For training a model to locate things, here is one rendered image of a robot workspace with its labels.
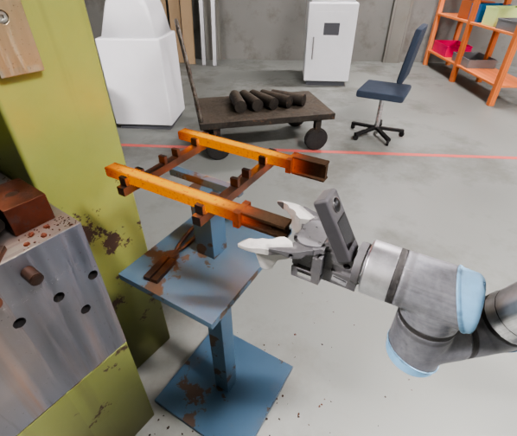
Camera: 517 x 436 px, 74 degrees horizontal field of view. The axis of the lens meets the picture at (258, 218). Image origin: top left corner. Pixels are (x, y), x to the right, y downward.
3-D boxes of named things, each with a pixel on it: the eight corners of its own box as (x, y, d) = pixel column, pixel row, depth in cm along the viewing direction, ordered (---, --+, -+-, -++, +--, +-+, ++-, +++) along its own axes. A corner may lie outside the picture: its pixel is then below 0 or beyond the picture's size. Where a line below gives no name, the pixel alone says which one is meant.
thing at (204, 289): (291, 233, 104) (292, 227, 103) (212, 330, 76) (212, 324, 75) (213, 205, 117) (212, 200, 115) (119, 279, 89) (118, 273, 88)
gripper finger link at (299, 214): (276, 221, 71) (298, 247, 64) (277, 196, 67) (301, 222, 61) (290, 217, 72) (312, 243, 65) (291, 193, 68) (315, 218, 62)
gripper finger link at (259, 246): (239, 276, 58) (293, 272, 59) (238, 250, 55) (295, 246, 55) (239, 264, 61) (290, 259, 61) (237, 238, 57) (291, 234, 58)
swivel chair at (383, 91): (400, 126, 363) (426, 22, 306) (411, 148, 320) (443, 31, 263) (346, 124, 370) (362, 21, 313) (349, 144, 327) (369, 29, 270)
